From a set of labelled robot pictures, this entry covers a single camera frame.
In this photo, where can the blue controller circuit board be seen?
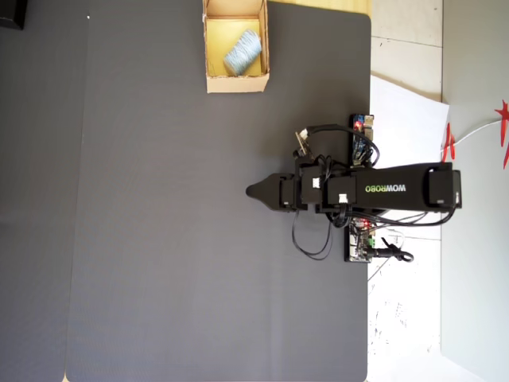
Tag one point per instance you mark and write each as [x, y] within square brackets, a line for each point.
[360, 147]

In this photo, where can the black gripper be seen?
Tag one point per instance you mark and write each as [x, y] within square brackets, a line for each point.
[287, 193]

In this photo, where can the circuit board with red LED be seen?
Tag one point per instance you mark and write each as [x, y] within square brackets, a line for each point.
[358, 246]

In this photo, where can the black box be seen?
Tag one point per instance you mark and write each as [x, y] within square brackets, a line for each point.
[12, 14]

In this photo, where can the gray rubber mat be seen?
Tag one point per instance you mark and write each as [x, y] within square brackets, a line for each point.
[199, 238]
[36, 199]

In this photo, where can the white paper sheet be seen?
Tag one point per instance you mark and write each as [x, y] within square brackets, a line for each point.
[405, 298]

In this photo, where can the black camera circuit board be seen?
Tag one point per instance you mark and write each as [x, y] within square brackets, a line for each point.
[303, 145]

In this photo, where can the open cardboard box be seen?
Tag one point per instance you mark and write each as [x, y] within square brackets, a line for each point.
[236, 84]

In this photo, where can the red paper star cutout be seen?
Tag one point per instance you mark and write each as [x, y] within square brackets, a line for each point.
[504, 113]
[449, 141]

